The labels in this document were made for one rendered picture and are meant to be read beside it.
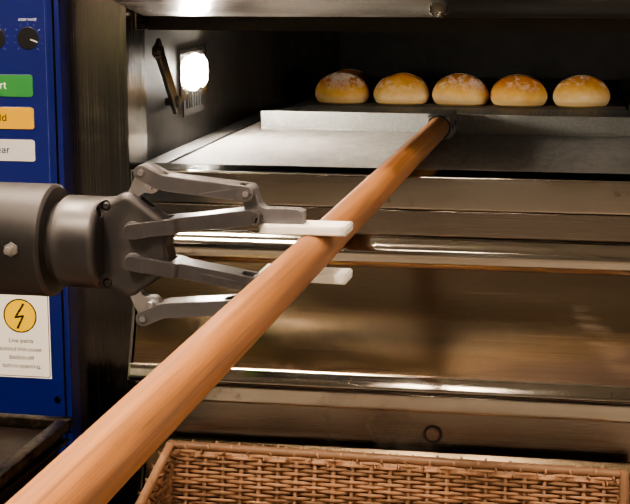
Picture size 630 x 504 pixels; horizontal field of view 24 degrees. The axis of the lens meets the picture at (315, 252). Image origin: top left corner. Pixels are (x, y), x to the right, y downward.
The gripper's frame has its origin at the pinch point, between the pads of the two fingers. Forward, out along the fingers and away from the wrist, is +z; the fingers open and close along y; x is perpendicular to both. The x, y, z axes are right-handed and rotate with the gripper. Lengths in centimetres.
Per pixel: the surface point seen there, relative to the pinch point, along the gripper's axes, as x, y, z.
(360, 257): -16.9, 3.7, 1.6
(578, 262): -17.2, 3.3, 20.9
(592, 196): -55, 3, 22
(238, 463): -51, 36, -18
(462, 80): -145, -3, -1
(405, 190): -54, 3, 1
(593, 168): -65, 1, 22
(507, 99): -144, 0, 7
